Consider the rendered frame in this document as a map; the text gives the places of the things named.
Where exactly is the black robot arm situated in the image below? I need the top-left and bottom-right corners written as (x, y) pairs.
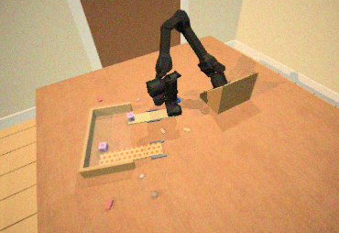
top-left (146, 9), bottom-right (230, 106)

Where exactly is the orange flat strip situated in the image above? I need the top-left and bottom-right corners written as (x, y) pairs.
top-left (133, 142), bottom-right (163, 161)

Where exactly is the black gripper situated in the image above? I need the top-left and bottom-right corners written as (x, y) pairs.
top-left (164, 89), bottom-right (182, 117)

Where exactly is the pale yellow strip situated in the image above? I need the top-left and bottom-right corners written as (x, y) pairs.
top-left (131, 109), bottom-right (177, 124)

